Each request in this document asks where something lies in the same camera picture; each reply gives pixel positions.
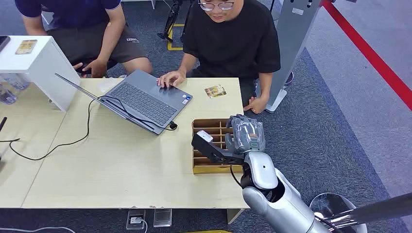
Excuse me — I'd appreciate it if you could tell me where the black tripod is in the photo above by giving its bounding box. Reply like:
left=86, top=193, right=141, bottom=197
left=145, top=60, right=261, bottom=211
left=156, top=0, right=196, bottom=43

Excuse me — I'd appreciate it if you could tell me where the printed card on table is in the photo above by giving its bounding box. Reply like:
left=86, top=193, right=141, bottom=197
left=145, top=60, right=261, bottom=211
left=204, top=84, right=227, bottom=99

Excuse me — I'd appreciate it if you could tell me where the clear water bottle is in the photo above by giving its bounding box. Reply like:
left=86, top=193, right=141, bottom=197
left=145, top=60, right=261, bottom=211
left=0, top=73, right=32, bottom=105

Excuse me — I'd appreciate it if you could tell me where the white floor cable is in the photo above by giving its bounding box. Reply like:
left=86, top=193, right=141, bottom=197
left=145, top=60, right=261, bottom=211
left=0, top=226, right=77, bottom=233

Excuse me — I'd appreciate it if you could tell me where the person's left hand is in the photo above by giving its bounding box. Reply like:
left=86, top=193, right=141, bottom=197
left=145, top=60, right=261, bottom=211
left=243, top=96, right=269, bottom=115

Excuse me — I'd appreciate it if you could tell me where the grey kiosk stand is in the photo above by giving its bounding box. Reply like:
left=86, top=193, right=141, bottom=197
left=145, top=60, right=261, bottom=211
left=256, top=0, right=323, bottom=114

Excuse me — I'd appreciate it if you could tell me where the white shelf stand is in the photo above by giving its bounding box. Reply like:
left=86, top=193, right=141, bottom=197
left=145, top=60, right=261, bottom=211
left=0, top=35, right=82, bottom=113

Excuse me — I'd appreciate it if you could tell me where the person in black shirt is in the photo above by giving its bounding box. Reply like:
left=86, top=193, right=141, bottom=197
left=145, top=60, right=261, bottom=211
left=157, top=0, right=282, bottom=115

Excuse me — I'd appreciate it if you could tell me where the table leg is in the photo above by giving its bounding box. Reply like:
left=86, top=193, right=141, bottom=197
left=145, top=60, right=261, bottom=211
left=226, top=208, right=246, bottom=225

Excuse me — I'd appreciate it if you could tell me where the grey metal bar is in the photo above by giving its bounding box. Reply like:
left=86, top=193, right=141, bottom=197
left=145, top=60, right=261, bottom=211
left=317, top=192, right=412, bottom=230

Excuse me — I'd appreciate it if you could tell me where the person's right hand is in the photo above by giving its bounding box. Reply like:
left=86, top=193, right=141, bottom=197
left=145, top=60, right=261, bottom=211
left=157, top=70, right=187, bottom=88

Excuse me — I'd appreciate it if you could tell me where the person in blue shirt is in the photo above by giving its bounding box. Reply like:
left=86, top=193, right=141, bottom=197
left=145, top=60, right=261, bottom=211
left=14, top=0, right=154, bottom=79

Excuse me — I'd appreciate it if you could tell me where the grey laptop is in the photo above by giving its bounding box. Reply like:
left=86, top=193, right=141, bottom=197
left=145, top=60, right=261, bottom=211
left=54, top=69, right=194, bottom=136

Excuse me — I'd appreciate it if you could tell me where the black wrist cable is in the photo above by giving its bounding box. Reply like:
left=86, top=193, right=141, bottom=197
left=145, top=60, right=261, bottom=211
left=229, top=165, right=242, bottom=189

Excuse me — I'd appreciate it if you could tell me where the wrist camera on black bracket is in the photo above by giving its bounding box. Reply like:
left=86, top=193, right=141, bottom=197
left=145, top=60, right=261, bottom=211
left=191, top=130, right=245, bottom=166

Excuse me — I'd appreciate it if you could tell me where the blue-shirted person's left hand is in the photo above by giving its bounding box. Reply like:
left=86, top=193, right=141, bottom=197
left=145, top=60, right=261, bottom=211
left=82, top=58, right=109, bottom=79

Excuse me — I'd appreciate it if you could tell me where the floor socket with plug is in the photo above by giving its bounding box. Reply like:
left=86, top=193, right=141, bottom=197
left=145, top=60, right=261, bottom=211
left=125, top=209, right=147, bottom=231

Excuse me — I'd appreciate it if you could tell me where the black phone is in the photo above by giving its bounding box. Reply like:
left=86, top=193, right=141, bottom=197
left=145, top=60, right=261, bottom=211
left=0, top=35, right=11, bottom=53

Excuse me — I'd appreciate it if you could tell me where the printed card on stand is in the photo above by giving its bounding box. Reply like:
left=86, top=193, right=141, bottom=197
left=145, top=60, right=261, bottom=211
left=15, top=39, right=38, bottom=56

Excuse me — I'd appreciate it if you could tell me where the black laptop cable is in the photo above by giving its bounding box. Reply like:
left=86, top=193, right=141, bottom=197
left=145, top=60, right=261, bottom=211
left=9, top=95, right=178, bottom=162

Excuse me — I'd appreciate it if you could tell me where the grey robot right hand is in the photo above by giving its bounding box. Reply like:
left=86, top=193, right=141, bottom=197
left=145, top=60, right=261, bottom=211
left=224, top=114, right=267, bottom=155

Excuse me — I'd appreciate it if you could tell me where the chrome round base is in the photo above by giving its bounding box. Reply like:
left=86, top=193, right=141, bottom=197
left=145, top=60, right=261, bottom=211
left=309, top=192, right=368, bottom=233

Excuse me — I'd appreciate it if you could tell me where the wooden divider box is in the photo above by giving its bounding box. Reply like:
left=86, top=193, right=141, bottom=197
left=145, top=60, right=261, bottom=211
left=192, top=118, right=245, bottom=175

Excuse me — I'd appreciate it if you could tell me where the silver floor plate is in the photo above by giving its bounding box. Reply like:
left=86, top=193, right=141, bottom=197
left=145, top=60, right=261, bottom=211
left=153, top=208, right=173, bottom=228

